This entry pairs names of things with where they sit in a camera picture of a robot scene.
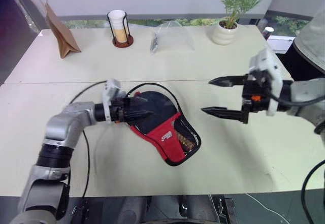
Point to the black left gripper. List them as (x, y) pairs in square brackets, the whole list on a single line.
[(119, 109)]

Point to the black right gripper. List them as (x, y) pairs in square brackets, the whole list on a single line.
[(256, 92)]

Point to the red black paddle case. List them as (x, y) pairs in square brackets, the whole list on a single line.
[(167, 139)]

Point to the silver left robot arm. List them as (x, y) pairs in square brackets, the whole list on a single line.
[(63, 122)]

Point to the white ribbed plant pot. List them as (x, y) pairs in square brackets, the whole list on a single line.
[(224, 34)]

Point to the beige paper cup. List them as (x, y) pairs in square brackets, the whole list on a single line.
[(119, 34)]

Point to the clear plastic bag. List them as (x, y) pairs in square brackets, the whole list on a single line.
[(175, 36)]

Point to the white paper cup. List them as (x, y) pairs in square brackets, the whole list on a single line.
[(116, 18)]

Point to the brown paper bag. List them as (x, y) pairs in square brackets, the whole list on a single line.
[(61, 36)]

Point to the grey garment of bystander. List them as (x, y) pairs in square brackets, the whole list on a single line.
[(313, 38)]

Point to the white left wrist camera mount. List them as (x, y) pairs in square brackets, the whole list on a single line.
[(111, 87)]

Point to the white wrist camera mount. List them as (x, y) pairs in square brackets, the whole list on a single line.
[(269, 61), (111, 87)]

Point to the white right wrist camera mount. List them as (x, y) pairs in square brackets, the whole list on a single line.
[(269, 61)]

